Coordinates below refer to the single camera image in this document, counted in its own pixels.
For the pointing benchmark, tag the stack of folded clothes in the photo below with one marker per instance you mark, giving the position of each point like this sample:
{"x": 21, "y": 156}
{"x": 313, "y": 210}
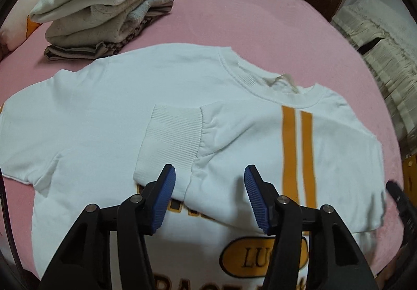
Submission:
{"x": 97, "y": 16}

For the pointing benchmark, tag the wooden cabinet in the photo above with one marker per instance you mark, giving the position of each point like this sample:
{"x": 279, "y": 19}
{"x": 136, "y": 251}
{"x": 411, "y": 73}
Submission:
{"x": 411, "y": 166}

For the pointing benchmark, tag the pink and orange pillow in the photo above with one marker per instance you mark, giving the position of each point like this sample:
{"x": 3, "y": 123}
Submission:
{"x": 19, "y": 26}

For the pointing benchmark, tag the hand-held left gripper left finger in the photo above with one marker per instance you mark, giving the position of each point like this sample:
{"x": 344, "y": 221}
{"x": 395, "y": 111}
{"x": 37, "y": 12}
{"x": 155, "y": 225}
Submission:
{"x": 163, "y": 199}

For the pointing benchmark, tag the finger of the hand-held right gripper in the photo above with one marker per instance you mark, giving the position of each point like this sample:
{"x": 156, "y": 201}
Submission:
{"x": 402, "y": 202}

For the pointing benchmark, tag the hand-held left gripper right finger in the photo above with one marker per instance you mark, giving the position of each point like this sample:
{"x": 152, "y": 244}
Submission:
{"x": 257, "y": 199}

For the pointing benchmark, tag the white sweatshirt with orange print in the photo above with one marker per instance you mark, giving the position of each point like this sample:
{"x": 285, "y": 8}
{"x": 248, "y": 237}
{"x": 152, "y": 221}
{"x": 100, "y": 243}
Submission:
{"x": 97, "y": 114}

